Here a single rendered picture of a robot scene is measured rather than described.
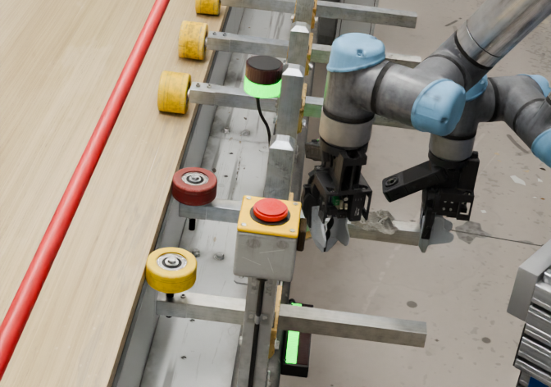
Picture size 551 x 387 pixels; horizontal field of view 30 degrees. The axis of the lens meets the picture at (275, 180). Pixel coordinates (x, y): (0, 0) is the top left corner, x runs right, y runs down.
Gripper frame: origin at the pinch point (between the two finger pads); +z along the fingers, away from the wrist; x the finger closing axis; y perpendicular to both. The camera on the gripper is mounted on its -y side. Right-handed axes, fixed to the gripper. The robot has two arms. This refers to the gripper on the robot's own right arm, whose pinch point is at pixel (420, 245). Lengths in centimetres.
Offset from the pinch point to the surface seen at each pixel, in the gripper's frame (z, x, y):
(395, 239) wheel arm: -1.8, -1.5, -4.7
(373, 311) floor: 83, 82, 2
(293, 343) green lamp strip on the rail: 11.7, -17.0, -21.1
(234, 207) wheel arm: -4.4, -1.0, -34.1
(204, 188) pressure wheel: -9.2, -3.1, -39.3
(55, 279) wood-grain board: -9, -32, -58
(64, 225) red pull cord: -83, -120, -32
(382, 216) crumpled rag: -4.6, 1.3, -7.4
